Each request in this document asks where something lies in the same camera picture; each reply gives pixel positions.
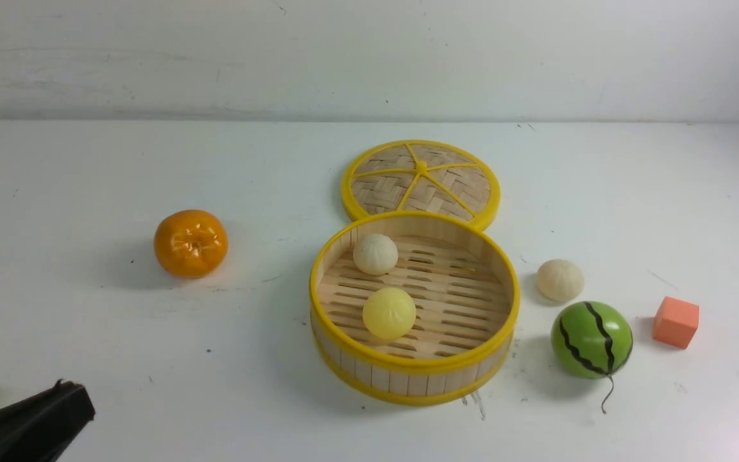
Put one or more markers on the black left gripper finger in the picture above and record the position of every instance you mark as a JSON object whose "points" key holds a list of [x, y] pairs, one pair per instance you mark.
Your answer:
{"points": [[40, 428]]}

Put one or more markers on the cream toy bun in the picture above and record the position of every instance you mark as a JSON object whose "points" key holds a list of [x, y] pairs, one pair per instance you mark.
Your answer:
{"points": [[375, 254]]}

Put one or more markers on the white toy bun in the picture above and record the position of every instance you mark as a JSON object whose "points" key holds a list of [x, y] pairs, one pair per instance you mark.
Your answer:
{"points": [[560, 280]]}

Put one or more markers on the woven bamboo steamer lid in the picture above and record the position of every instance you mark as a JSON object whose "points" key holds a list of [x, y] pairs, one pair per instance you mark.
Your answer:
{"points": [[421, 175]]}

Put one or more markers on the orange toy tangerine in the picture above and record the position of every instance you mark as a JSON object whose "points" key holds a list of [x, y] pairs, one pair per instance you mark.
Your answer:
{"points": [[190, 243]]}

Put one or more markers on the yellow toy bun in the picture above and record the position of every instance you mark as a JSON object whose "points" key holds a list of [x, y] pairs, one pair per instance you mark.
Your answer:
{"points": [[389, 313]]}

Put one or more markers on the green toy watermelon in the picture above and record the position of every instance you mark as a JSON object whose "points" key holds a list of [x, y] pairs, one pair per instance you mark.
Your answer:
{"points": [[592, 340]]}

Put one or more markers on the orange foam cube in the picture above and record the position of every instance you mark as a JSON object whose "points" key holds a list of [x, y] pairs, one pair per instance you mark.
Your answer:
{"points": [[675, 322]]}

